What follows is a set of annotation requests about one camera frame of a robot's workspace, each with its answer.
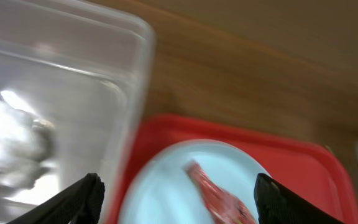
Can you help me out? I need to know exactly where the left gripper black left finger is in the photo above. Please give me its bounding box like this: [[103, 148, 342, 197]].
[[7, 173, 105, 224]]

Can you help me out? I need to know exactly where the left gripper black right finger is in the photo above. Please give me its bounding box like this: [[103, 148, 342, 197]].
[[254, 173, 343, 224]]

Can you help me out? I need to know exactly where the red snack wrapper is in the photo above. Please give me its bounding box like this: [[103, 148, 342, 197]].
[[184, 161, 256, 224]]

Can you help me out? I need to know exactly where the clear plastic waste bin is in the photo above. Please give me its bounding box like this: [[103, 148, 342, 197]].
[[0, 1, 155, 223]]

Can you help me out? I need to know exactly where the red plastic tray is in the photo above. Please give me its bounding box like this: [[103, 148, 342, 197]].
[[107, 114, 358, 223]]

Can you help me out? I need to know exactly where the light blue plate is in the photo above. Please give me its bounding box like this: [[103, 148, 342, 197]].
[[118, 139, 266, 224]]

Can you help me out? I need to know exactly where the crumpled white paper tissue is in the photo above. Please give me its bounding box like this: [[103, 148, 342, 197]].
[[0, 101, 55, 194]]

